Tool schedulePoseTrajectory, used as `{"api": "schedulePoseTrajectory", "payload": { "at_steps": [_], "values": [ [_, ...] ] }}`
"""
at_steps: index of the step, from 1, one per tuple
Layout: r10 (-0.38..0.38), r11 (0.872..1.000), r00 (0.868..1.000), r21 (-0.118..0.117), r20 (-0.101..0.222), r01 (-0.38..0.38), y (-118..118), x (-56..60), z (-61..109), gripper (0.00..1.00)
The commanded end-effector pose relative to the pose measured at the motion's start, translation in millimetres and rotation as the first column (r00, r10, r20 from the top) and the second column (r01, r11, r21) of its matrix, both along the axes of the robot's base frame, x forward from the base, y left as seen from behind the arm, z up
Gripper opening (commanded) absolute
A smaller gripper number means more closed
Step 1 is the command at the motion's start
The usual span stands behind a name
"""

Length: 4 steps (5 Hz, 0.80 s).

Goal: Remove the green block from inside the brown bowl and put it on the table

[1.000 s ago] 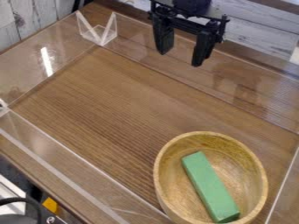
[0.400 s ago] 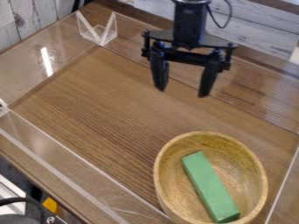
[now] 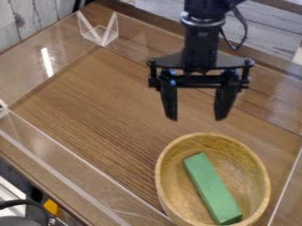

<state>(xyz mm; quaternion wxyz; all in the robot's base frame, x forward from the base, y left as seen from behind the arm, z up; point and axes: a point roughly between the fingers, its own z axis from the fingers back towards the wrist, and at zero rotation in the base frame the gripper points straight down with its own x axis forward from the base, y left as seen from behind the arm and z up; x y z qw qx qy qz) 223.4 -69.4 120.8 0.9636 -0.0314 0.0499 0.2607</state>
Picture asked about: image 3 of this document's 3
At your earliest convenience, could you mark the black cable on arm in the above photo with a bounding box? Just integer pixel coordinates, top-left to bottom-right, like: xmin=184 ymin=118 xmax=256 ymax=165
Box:
xmin=218 ymin=4 xmax=249 ymax=51

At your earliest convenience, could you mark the yellow tag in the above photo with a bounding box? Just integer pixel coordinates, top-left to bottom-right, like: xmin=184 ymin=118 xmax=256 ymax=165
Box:
xmin=43 ymin=199 xmax=59 ymax=215

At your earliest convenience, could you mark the black cable bottom left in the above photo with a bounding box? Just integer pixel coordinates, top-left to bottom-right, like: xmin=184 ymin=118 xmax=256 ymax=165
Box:
xmin=0 ymin=199 xmax=49 ymax=226

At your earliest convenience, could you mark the clear acrylic tray wall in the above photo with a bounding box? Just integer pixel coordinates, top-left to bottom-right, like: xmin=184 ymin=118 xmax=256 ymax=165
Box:
xmin=0 ymin=100 xmax=123 ymax=226

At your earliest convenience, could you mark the clear acrylic corner bracket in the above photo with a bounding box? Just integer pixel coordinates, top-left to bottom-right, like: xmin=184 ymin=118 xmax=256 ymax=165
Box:
xmin=75 ymin=11 xmax=119 ymax=47

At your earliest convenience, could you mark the brown wooden bowl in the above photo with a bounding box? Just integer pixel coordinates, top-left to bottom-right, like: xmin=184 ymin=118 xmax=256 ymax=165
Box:
xmin=155 ymin=132 xmax=272 ymax=226

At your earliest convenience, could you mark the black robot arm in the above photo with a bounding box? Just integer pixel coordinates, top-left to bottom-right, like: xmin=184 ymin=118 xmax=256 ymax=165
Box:
xmin=147 ymin=0 xmax=256 ymax=120

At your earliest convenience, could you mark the green rectangular block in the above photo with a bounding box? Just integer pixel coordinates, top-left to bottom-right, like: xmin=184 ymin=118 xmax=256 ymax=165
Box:
xmin=184 ymin=153 xmax=244 ymax=225

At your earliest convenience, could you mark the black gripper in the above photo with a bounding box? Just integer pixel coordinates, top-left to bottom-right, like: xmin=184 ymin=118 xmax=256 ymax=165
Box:
xmin=147 ymin=17 xmax=256 ymax=121

